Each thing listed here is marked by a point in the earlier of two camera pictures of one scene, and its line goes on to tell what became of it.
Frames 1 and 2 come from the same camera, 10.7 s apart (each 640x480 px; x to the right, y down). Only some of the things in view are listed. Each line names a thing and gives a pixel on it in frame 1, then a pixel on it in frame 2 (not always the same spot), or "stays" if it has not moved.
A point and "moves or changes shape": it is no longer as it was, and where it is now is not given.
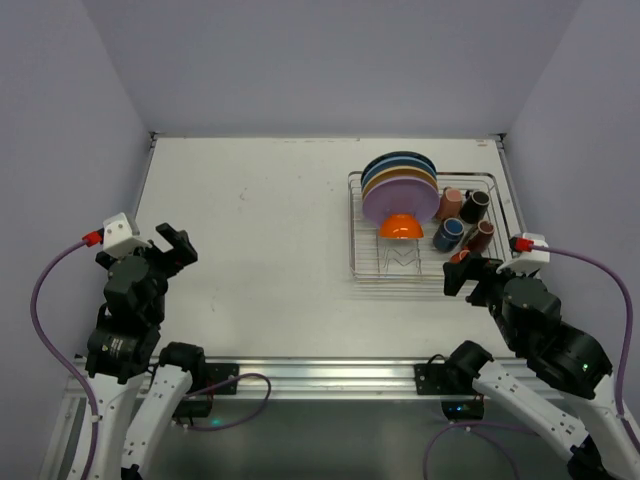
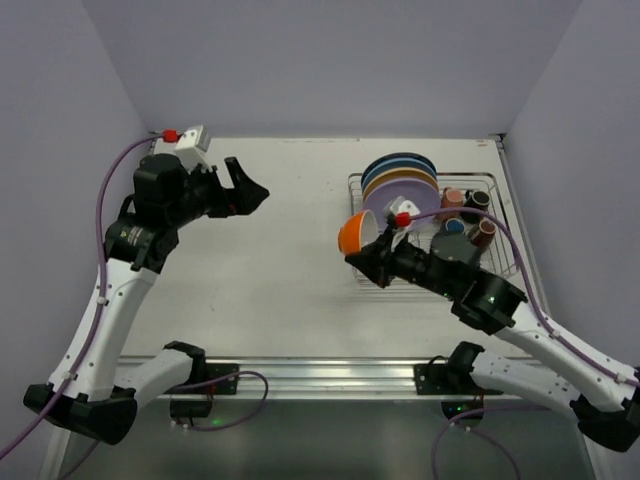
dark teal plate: x=397 y=154 stays
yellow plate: x=398 y=171 stays
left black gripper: x=163 y=254 to x=223 y=192
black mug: x=474 y=207 stays
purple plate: x=401 y=195 stays
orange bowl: x=401 y=226 moves or changes shape
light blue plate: x=396 y=161 stays
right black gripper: x=473 y=275 to x=388 y=257
